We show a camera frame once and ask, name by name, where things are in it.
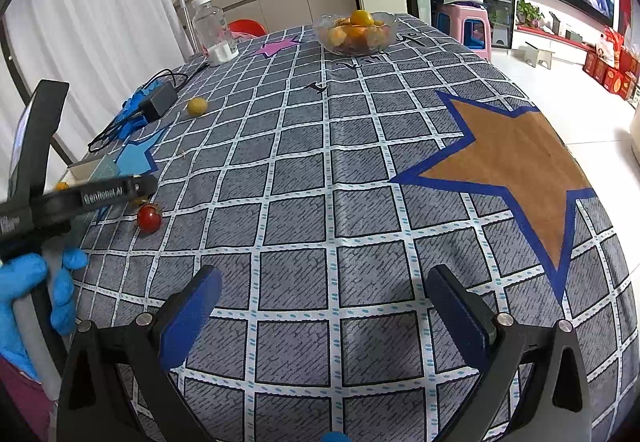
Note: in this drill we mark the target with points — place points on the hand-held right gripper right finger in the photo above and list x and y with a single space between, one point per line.
457 317

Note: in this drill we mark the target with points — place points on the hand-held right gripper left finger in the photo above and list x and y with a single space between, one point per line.
190 317

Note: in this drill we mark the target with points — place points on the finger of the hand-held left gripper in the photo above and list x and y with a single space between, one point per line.
146 186

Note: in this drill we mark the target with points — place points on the red cherry tomato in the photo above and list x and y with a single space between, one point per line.
149 218

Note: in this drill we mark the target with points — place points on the white tray with teal rim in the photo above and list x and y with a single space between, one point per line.
82 170

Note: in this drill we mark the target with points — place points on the clear glass bowl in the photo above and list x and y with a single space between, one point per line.
385 35

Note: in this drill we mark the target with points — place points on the person's left forearm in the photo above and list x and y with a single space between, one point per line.
17 402

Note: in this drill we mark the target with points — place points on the person's left hand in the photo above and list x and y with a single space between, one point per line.
20 282

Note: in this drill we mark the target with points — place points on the small orange kumquat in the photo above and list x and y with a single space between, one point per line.
61 186

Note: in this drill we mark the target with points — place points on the blue glove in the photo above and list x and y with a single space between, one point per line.
127 115

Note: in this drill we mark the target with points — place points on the small yellow round fruit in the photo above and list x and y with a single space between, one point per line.
196 106

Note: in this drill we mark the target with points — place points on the white curtain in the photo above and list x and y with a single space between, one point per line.
100 22

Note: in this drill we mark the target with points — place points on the clear plastic bottle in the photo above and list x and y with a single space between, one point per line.
215 30

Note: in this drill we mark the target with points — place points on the grey checkered tablecloth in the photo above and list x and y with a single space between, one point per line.
325 202

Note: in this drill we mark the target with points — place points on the red plastic stool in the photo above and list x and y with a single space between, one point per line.
247 28

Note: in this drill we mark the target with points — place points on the husked physalis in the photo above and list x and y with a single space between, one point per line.
336 36

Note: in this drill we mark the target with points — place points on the small orange fruit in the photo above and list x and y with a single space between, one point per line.
360 18

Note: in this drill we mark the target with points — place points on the small white stand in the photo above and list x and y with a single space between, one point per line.
539 53

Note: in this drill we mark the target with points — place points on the red gift box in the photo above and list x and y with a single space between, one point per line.
618 82
595 65

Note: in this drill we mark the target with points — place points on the pink plastic stool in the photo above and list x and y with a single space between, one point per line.
465 25

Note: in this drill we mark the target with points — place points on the white television console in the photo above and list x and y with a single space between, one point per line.
565 36

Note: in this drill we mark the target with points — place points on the potted green plant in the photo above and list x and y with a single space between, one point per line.
529 12

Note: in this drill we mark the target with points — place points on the red gift bag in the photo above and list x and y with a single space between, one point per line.
614 45

